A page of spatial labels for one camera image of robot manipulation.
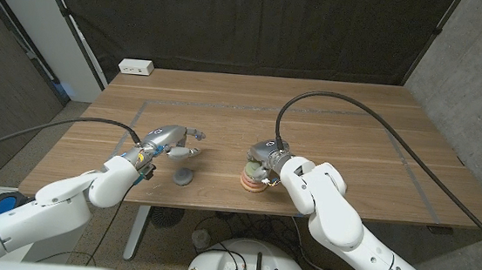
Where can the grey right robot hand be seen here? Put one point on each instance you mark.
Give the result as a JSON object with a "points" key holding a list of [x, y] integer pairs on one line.
{"points": [[268, 150]]}

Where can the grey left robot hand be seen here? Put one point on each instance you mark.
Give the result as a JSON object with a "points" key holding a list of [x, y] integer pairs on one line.
{"points": [[166, 136]]}

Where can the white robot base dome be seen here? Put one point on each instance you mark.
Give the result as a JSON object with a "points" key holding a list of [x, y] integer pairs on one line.
{"points": [[216, 264]]}

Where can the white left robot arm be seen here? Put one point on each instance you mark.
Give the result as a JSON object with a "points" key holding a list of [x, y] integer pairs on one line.
{"points": [[42, 209]]}

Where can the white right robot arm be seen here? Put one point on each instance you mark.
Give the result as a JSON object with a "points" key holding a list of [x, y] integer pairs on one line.
{"points": [[338, 218]]}

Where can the white power strip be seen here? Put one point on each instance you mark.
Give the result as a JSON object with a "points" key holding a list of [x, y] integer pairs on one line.
{"points": [[136, 66]]}

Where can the black round floor fan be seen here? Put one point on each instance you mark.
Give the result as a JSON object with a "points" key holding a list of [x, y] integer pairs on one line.
{"points": [[166, 217]]}

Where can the white table leg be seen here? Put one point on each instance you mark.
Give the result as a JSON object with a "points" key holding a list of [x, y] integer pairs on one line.
{"points": [[136, 231]]}

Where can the grey round floor object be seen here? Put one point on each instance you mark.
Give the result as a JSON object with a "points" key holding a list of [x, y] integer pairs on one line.
{"points": [[201, 238]]}

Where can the black backdrop curtain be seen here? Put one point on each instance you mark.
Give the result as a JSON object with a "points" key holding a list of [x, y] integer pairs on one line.
{"points": [[251, 22]]}

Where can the black backdrop stand pole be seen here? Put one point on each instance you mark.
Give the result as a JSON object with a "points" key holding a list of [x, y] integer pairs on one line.
{"points": [[433, 38], [71, 28]]}

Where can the blue foot pedal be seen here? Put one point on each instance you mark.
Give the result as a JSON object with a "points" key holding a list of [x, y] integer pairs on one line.
{"points": [[3, 202]]}

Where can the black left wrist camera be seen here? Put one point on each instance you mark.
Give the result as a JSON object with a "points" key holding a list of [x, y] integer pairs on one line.
{"points": [[147, 172]]}

